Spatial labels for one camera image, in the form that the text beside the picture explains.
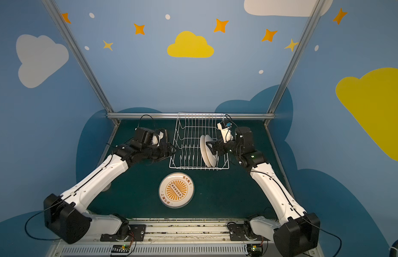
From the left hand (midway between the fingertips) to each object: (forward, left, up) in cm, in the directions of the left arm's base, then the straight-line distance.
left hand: (173, 151), depth 78 cm
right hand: (+4, -21, +6) cm, 22 cm away
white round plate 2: (+5, -15, -6) cm, 17 cm away
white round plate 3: (+4, -21, -13) cm, 25 cm away
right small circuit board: (-38, -40, -25) cm, 61 cm away
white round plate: (-12, -1, -21) cm, 24 cm away
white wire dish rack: (+34, -5, -20) cm, 39 cm away
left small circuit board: (-38, +23, -25) cm, 51 cm away
